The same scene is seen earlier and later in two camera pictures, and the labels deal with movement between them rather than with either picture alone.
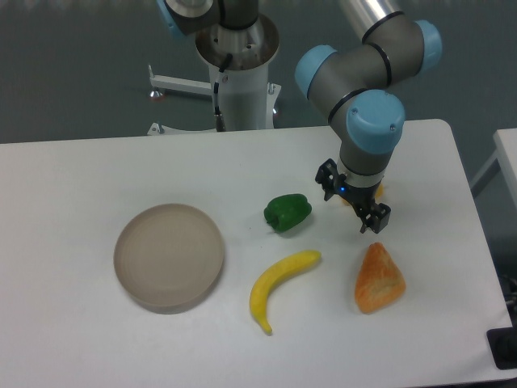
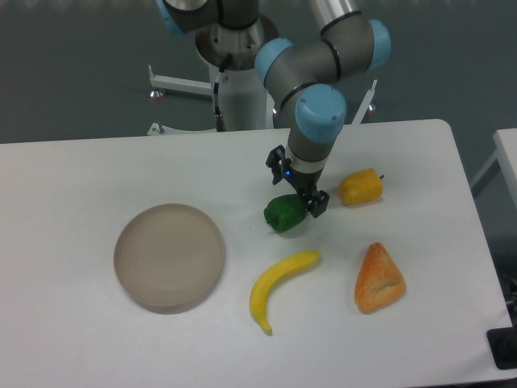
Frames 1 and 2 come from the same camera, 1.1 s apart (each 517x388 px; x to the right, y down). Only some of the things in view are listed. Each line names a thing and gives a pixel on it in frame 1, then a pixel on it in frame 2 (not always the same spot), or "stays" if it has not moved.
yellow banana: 283,267 stays
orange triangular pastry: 380,282 stays
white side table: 506,153 stays
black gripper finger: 377,218 → 317,205
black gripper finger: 326,176 → 275,162
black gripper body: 360,197 → 304,183
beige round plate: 168,258 stays
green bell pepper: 286,211 stays
